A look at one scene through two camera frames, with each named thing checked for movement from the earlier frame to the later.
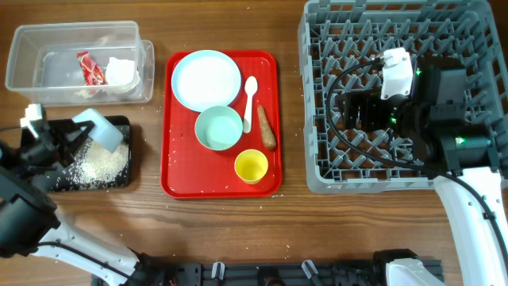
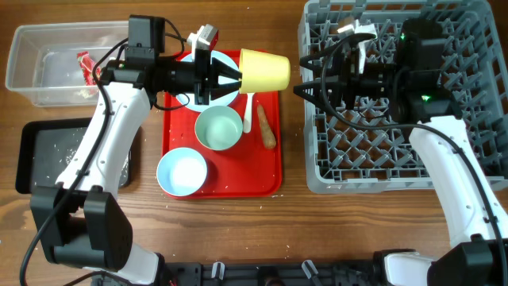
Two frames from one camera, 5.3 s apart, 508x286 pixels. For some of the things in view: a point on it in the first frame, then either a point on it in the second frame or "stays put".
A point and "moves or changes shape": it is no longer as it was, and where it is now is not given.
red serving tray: [236, 152] stays put
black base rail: [368, 272] stays put
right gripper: [369, 102] -> [345, 81]
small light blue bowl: [104, 133] moves or changes shape
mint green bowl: [218, 128] stays put
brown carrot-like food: [268, 133] stays put
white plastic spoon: [251, 86] stays put
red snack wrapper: [93, 75] stays put
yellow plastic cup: [250, 165] -> [262, 71]
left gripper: [63, 159] -> [204, 89]
